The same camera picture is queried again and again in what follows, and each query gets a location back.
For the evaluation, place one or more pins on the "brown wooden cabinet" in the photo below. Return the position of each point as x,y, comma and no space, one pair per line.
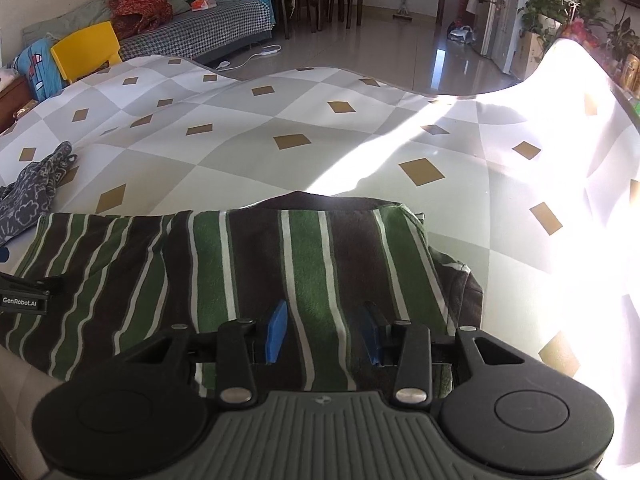
15,100

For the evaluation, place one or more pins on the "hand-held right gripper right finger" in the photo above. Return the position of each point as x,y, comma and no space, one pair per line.
367,332

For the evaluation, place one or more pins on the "yellow plastic chair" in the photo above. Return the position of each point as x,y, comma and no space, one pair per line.
85,47

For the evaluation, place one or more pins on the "grey refrigerator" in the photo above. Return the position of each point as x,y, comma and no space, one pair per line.
487,0

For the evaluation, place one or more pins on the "cardboard box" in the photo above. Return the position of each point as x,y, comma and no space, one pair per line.
527,55

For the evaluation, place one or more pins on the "red patterned cloth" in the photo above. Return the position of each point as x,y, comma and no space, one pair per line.
140,2

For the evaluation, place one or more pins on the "dark grey doodle-print fleece garment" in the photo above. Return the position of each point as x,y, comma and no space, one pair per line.
35,190

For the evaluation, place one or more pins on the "dark leafy potted plant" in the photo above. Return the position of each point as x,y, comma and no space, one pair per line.
622,35

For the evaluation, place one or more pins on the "white appliance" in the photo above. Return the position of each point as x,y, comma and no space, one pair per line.
512,30

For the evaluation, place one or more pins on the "houndstooth covered sofa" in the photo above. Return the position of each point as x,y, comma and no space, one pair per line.
210,25

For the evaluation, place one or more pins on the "pile of fruit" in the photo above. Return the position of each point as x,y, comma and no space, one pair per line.
580,32

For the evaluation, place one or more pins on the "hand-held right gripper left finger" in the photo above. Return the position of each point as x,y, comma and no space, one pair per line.
277,332

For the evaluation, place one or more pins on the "orange tissue pack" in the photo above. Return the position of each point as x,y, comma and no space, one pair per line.
203,4

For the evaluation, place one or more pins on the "green brown striped shirt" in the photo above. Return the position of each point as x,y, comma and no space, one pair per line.
310,260

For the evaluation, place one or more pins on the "blue cartoon pillow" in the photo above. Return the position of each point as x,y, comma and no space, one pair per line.
37,67

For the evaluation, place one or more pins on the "plastic bag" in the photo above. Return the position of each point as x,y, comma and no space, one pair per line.
461,35

